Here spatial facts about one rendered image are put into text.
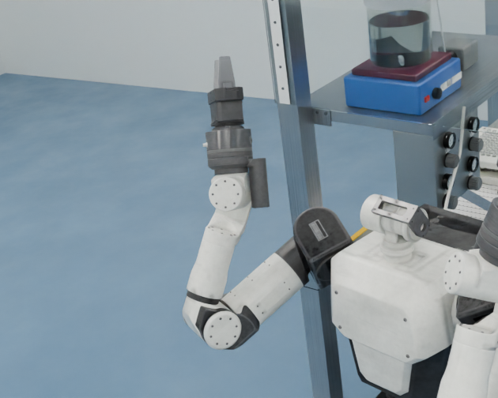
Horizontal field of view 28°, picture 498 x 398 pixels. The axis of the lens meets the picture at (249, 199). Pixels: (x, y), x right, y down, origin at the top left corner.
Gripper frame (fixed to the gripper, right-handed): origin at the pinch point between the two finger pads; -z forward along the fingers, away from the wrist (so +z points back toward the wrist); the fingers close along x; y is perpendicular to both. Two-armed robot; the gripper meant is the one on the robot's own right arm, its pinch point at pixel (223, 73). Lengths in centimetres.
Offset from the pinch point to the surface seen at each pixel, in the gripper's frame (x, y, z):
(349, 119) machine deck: -33.2, -34.6, 9.0
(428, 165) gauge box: -22, -48, 21
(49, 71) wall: -589, 32, -71
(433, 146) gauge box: -19, -49, 17
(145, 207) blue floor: -339, -12, 33
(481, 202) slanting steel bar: -43, -70, 31
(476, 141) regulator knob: -29, -63, 16
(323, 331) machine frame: -60, -31, 62
